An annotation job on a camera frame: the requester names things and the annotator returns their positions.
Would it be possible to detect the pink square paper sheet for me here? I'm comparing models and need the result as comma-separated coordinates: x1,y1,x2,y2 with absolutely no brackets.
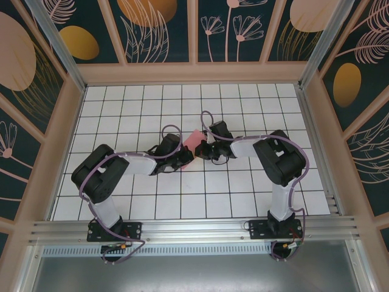
181,130,208,172

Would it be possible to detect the grey metal sheet panel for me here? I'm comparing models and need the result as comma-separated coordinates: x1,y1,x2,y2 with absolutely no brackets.
30,255,365,292

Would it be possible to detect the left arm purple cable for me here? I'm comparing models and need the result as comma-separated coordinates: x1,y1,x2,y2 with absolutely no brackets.
79,124,183,266

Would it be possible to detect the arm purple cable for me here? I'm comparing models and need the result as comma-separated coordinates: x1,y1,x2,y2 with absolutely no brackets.
200,110,311,262
79,124,183,266

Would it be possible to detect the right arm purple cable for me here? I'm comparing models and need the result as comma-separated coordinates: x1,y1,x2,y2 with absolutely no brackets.
200,110,311,262

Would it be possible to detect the long aluminium mounting rail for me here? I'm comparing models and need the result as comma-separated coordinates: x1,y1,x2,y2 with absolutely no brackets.
29,215,362,244

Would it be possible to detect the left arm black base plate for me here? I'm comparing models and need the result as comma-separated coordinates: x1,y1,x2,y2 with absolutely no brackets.
87,221,143,243

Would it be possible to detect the slotted grey cable tray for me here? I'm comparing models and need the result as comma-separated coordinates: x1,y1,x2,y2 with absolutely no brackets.
42,245,276,256

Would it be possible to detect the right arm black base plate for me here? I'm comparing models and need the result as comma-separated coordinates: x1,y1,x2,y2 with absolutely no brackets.
248,219,305,240

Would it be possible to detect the aluminium side rail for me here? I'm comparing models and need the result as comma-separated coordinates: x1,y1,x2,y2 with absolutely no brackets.
296,85,346,215

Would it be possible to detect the aluminium frame post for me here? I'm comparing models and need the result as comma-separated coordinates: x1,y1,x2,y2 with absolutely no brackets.
299,0,356,89
24,0,88,92

